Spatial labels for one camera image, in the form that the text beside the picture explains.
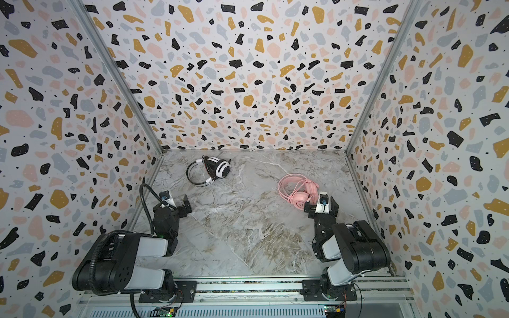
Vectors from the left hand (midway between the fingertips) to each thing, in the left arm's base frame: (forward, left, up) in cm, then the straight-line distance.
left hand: (174, 195), depth 87 cm
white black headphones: (+23, -6, -13) cm, 27 cm away
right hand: (-1, -64, +2) cm, 64 cm away
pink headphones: (+6, -56, -5) cm, 57 cm away
